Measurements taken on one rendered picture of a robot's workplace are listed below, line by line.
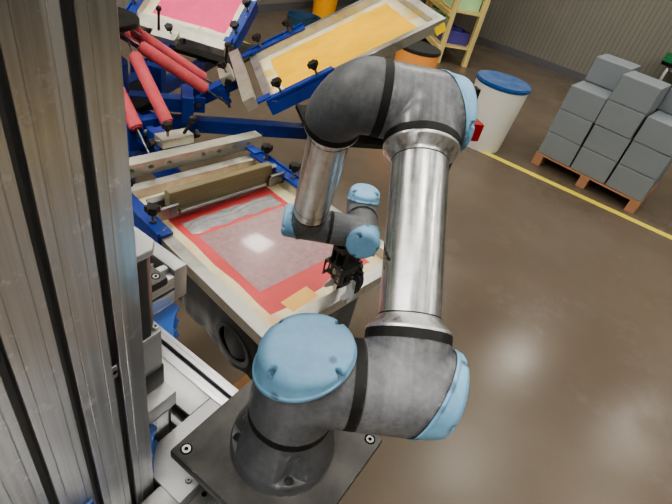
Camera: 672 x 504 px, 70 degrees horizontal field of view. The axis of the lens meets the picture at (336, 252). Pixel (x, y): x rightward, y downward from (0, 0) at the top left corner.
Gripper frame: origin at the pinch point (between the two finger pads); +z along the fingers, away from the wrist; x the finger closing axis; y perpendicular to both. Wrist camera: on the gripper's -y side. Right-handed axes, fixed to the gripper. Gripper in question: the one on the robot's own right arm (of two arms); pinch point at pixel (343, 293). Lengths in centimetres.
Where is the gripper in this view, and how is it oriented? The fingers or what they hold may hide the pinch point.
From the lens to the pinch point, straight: 135.8
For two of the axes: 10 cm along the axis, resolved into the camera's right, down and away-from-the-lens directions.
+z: -1.8, 7.8, 6.0
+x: 7.0, 5.3, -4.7
